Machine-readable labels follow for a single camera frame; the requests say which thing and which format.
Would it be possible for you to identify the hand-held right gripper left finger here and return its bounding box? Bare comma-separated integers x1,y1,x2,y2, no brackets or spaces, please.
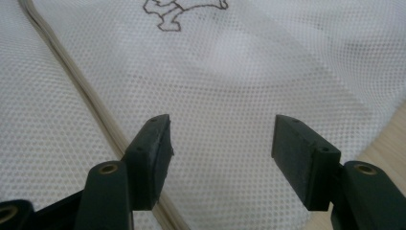
74,113,175,230

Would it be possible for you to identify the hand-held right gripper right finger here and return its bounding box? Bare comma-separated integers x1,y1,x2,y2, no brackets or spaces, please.
271,114,406,230

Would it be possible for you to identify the white mesh laundry bag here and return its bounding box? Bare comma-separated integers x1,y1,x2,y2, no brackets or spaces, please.
0,0,406,230

